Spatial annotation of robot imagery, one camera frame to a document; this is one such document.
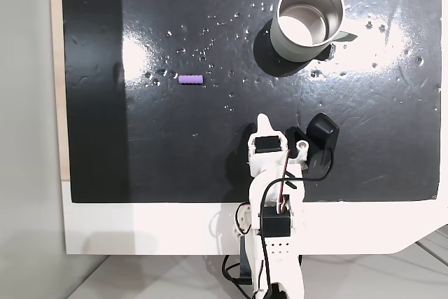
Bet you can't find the black table mat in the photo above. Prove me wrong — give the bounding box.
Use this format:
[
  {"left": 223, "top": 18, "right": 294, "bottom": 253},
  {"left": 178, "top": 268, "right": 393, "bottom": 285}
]
[{"left": 61, "top": 0, "right": 441, "bottom": 204}]

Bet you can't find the black base power cable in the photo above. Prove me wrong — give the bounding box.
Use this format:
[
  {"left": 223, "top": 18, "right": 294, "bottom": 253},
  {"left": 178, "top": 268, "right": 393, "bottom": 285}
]
[{"left": 221, "top": 255, "right": 253, "bottom": 291}]

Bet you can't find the metal cup with handle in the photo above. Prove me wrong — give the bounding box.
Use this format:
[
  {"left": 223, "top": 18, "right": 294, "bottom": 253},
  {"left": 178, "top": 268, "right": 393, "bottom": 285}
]
[{"left": 269, "top": 0, "right": 358, "bottom": 62}]

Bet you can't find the red white servo cable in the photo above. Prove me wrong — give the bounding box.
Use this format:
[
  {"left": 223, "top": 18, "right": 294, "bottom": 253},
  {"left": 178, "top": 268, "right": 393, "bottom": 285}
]
[{"left": 277, "top": 151, "right": 293, "bottom": 214}]

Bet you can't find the purple pen grip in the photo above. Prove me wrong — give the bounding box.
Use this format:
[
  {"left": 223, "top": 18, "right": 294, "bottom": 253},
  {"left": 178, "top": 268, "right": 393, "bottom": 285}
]
[{"left": 178, "top": 74, "right": 204, "bottom": 85}]

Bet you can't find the black oval camera box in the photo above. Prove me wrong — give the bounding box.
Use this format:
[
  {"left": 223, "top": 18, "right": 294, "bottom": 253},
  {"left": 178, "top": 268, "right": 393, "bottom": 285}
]
[{"left": 283, "top": 112, "right": 340, "bottom": 174}]

